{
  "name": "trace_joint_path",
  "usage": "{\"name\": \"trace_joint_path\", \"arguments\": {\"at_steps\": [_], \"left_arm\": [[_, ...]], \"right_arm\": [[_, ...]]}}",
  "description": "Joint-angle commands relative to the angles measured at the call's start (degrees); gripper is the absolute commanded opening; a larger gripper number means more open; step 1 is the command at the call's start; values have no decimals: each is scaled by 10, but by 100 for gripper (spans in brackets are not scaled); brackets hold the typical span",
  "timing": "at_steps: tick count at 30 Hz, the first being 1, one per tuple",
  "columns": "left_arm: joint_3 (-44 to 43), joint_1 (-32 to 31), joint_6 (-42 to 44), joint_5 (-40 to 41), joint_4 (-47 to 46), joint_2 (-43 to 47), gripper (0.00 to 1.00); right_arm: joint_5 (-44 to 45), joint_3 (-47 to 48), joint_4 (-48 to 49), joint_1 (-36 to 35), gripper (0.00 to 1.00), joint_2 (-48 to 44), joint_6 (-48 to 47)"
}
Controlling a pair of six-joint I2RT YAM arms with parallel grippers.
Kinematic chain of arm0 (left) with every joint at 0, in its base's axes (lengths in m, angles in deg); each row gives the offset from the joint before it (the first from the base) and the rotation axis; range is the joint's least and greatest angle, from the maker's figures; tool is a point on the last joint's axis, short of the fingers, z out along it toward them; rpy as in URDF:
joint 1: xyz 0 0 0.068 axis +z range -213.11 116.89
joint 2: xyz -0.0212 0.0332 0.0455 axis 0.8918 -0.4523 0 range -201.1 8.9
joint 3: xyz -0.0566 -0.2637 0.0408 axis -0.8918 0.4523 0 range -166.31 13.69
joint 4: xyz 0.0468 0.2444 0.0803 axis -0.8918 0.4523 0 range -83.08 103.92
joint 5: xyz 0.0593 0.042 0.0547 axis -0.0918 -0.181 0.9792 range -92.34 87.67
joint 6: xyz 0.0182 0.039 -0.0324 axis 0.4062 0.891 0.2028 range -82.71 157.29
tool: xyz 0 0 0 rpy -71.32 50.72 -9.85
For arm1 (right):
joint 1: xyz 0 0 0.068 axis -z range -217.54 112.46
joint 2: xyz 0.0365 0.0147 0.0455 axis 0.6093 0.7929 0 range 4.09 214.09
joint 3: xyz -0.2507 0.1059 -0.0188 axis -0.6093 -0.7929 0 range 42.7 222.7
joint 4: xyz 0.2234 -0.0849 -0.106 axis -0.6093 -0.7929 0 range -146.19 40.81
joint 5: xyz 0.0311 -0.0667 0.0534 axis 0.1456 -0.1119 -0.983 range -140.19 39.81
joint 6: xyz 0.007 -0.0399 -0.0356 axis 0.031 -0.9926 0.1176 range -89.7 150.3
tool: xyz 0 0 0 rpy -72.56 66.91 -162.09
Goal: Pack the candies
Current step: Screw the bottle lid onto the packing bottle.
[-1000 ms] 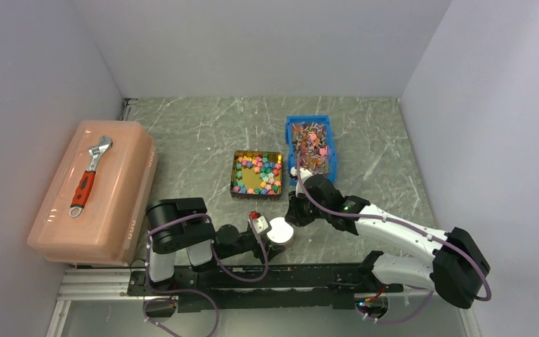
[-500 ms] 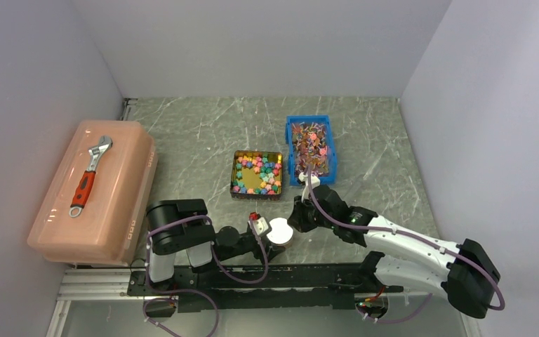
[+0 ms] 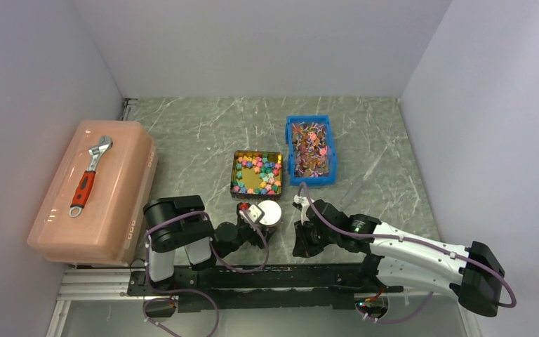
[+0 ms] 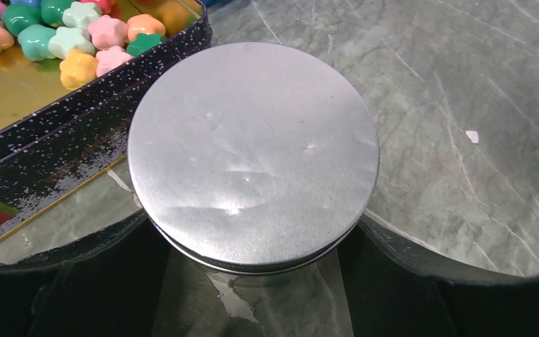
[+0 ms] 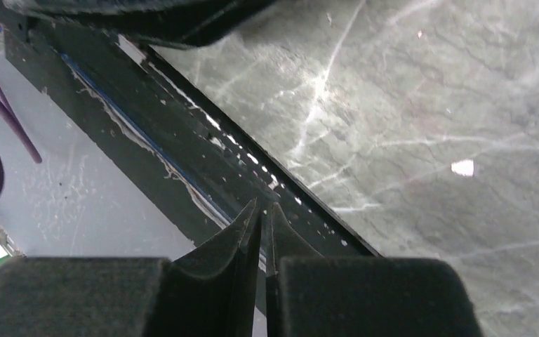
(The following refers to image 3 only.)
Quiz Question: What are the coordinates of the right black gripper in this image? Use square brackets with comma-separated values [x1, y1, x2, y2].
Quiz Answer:
[292, 217, 338, 258]

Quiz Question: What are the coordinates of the round white jar lid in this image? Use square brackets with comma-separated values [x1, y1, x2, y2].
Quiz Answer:
[258, 200, 282, 227]

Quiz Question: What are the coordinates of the tin of star candies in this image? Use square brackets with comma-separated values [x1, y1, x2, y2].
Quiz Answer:
[229, 150, 284, 201]

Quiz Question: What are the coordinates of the blue bin of lollipops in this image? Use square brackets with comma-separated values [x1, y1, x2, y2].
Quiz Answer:
[285, 115, 338, 186]

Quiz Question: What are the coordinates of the small clear glass jar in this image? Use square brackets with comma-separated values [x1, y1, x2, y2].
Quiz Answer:
[262, 223, 281, 233]

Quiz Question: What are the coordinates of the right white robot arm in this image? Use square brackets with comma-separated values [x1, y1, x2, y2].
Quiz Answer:
[293, 196, 505, 317]

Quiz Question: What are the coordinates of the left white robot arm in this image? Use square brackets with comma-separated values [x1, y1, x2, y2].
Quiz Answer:
[143, 195, 282, 295]

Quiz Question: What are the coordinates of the orange translucent storage box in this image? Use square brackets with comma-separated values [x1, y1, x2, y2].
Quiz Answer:
[27, 120, 158, 266]

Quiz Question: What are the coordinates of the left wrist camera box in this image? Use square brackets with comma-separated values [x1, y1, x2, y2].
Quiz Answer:
[239, 203, 265, 226]

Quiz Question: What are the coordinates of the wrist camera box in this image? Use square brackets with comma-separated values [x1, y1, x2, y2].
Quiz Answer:
[239, 203, 265, 226]
[293, 195, 314, 225]

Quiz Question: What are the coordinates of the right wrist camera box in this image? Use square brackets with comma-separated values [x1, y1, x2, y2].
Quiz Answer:
[293, 195, 314, 225]

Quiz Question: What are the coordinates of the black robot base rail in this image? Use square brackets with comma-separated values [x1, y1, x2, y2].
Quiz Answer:
[125, 263, 405, 313]

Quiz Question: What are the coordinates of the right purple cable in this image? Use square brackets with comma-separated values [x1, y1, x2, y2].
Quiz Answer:
[297, 182, 518, 326]

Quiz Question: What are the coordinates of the red handled adjustable wrench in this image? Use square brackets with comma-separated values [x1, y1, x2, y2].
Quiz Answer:
[69, 135, 113, 218]

